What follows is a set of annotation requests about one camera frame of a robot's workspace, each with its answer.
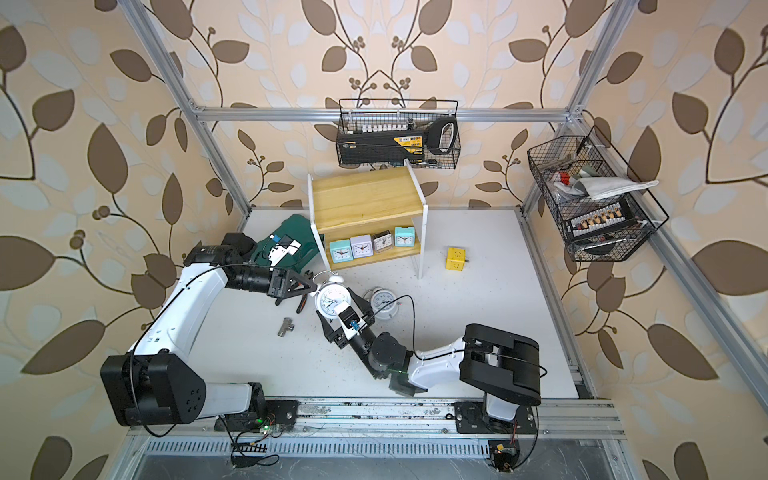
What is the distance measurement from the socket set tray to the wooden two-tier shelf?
14.4 inches

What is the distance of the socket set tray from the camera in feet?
2.15

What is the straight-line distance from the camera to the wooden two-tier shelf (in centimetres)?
75
